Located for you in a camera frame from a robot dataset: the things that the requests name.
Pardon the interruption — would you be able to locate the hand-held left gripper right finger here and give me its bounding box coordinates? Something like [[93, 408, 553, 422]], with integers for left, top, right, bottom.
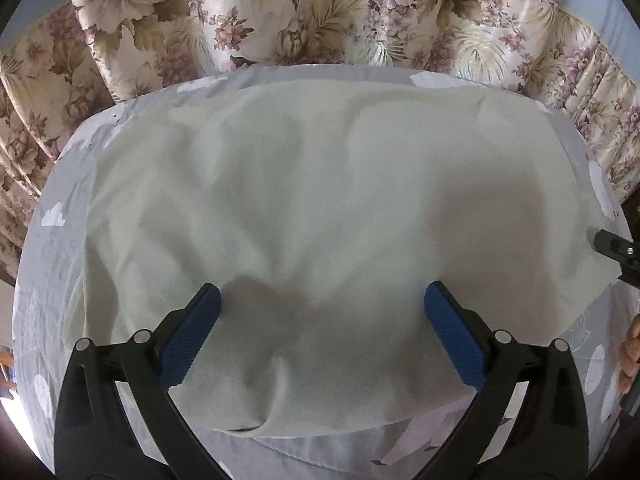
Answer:
[[424, 281, 590, 480]]

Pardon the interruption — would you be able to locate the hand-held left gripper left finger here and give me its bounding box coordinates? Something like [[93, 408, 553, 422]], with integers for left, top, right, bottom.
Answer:
[[52, 282, 222, 480]]

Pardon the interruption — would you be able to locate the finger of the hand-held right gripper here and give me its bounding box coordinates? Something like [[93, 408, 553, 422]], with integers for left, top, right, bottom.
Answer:
[[590, 229, 640, 291]]

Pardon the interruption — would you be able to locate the light grey-green jacket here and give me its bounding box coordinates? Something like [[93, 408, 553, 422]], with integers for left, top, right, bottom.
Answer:
[[64, 80, 623, 436]]

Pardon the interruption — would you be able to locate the person's right hand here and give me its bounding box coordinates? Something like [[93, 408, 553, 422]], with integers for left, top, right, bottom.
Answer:
[[618, 312, 640, 397]]

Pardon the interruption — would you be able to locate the dark wooden furniture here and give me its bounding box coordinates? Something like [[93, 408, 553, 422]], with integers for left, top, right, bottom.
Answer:
[[612, 194, 640, 241]]

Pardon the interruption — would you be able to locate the grey polar bear bed sheet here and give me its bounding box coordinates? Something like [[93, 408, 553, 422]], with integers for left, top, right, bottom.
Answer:
[[11, 64, 632, 480]]

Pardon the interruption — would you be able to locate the orange wooden furniture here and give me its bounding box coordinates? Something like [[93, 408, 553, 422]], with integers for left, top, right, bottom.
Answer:
[[0, 345, 22, 402]]

